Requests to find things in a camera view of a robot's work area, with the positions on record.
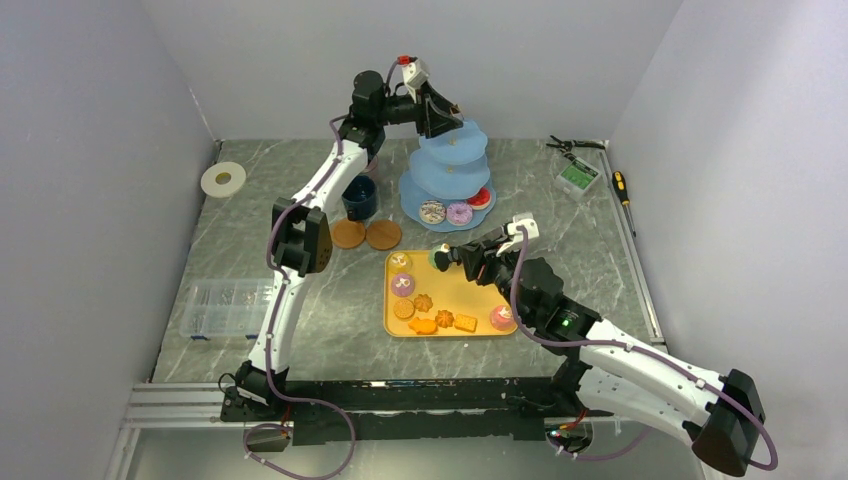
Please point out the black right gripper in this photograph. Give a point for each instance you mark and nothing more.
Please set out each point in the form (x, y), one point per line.
(484, 254)

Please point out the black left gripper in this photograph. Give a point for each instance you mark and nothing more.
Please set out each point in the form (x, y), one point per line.
(433, 114)

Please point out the green cupcake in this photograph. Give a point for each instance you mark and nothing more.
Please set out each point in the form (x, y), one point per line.
(432, 257)

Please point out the blue three-tier cake stand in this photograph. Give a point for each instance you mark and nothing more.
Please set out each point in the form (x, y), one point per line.
(448, 168)

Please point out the purple sprinkled donut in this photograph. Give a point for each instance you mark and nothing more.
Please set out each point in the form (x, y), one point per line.
(459, 213)

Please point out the pink cupcake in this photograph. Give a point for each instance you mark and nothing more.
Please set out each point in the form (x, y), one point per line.
(501, 319)

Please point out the red frosted donut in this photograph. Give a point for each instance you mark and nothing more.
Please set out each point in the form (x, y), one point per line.
(481, 200)

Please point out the square cracker biscuit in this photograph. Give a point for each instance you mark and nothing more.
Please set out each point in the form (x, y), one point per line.
(465, 323)

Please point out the dark orange swirl cookie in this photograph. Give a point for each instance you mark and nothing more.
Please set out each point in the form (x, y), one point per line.
(444, 319)

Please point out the chocolate white sprinkled donut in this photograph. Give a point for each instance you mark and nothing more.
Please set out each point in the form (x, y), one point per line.
(432, 212)

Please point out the purple cupcake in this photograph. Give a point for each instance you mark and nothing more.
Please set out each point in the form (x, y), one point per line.
(402, 285)

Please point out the yellow cupcake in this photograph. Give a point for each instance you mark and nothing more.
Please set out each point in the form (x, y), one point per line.
(399, 262)

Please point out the round orange cookie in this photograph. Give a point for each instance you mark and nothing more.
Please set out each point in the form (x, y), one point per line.
(403, 309)

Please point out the black food tongs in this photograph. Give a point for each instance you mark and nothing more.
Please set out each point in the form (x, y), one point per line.
(473, 255)

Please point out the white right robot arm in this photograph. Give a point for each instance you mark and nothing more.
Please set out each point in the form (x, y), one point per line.
(720, 416)

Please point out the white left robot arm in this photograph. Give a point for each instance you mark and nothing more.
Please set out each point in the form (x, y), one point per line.
(300, 245)

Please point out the yellow serving tray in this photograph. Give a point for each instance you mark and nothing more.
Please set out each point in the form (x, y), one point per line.
(449, 291)

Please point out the orange fish-shaped cookie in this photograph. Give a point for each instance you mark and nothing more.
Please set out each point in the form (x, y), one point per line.
(423, 326)

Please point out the right wooden coaster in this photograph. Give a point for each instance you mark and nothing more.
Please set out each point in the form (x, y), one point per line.
(383, 235)

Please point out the wooden coaster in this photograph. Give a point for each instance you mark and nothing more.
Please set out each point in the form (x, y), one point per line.
(347, 234)
(383, 235)

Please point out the dark blue mug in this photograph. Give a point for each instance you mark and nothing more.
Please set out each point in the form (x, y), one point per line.
(360, 199)

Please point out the green white electronic box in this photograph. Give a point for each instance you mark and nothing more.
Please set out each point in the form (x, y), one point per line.
(577, 178)

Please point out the black pliers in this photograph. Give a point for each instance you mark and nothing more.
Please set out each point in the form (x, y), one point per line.
(567, 146)

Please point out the left wooden coaster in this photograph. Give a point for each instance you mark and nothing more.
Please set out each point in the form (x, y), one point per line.
(347, 234)

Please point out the yellow black screwdriver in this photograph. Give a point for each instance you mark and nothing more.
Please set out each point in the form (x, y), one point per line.
(621, 191)

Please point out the white tape roll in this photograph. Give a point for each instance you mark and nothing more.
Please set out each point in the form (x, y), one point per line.
(223, 180)

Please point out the clear plastic screw box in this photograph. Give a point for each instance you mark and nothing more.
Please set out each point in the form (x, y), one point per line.
(223, 308)

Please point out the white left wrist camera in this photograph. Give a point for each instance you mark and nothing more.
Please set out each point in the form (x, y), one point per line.
(414, 74)

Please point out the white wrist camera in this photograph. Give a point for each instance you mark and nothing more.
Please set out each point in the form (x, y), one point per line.
(414, 74)
(520, 229)

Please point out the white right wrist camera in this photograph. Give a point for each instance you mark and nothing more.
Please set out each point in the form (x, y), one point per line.
(520, 229)

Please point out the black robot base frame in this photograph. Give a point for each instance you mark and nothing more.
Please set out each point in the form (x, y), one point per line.
(521, 408)

